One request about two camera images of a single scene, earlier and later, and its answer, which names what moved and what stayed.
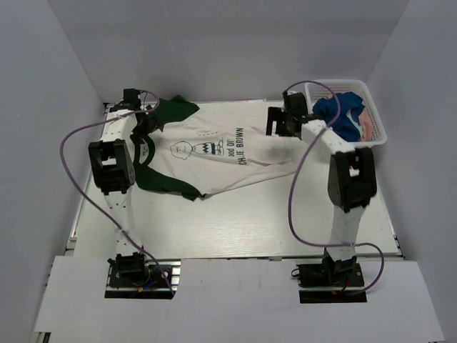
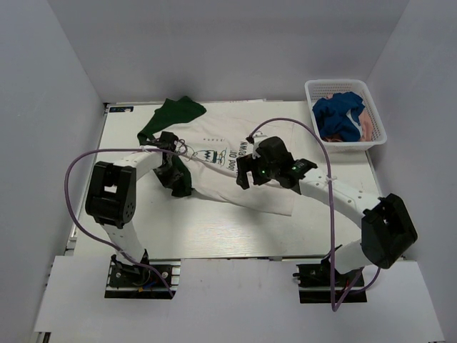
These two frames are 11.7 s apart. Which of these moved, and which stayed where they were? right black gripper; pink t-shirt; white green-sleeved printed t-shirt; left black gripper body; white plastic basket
Moved: left black gripper body; right black gripper; white green-sleeved printed t-shirt
Stayed: white plastic basket; pink t-shirt
